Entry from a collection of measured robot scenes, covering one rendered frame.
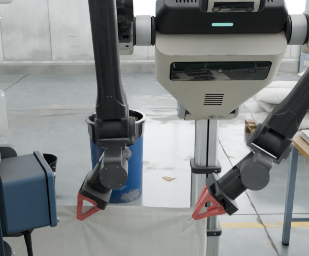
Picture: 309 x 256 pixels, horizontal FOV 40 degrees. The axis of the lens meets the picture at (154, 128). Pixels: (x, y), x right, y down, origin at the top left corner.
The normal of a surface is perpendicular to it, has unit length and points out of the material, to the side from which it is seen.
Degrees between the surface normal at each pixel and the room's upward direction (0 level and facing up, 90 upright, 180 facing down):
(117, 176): 93
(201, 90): 130
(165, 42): 40
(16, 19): 90
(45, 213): 90
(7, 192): 90
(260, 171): 79
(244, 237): 0
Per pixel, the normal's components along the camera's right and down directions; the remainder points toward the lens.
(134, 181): 0.68, 0.25
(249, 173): -0.18, 0.11
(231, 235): 0.00, -0.96
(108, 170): 0.04, 0.35
